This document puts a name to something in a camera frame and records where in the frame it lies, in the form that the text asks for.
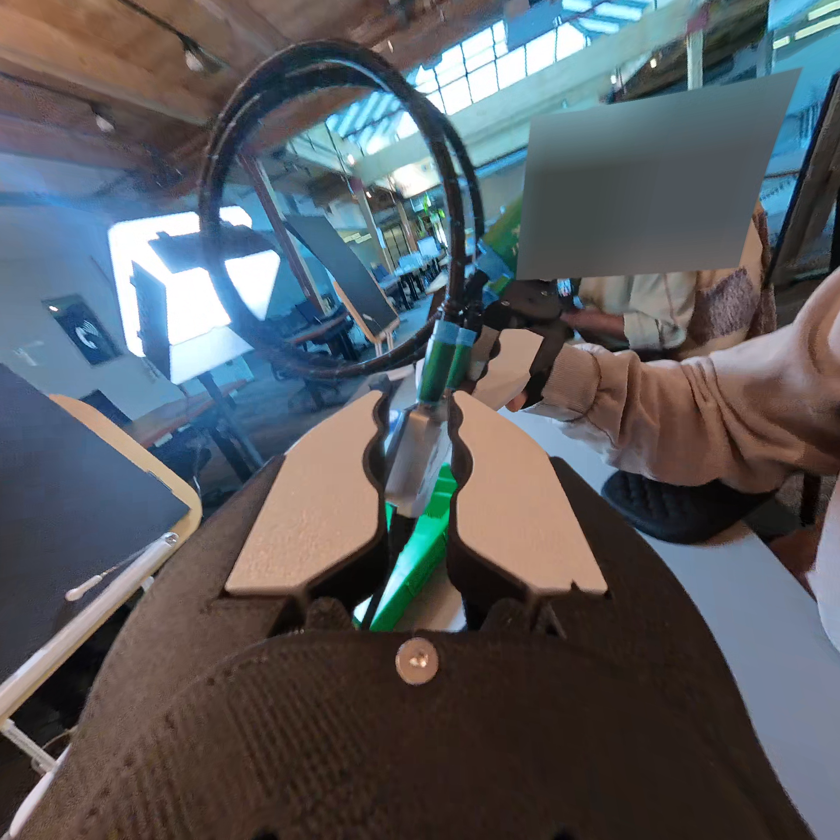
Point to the black phone sign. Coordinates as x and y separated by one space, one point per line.
85 334

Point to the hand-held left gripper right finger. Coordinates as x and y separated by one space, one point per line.
525 518

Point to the bright studio light panel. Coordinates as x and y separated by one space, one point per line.
184 308

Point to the green plastic bin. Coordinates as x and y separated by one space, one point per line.
420 558

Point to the person's right hand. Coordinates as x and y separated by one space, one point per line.
517 401

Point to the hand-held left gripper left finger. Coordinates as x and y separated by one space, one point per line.
308 518

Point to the black board with wooden frame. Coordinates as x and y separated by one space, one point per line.
65 492
348 275

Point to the white board stand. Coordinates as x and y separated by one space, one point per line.
98 604

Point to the person's right forearm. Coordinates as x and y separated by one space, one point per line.
689 407

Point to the white ceiling spot lamp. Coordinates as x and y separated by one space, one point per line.
195 60
103 121

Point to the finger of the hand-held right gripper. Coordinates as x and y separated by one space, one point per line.
518 361
484 354

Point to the black honeycomb seat cushion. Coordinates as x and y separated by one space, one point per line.
682 508

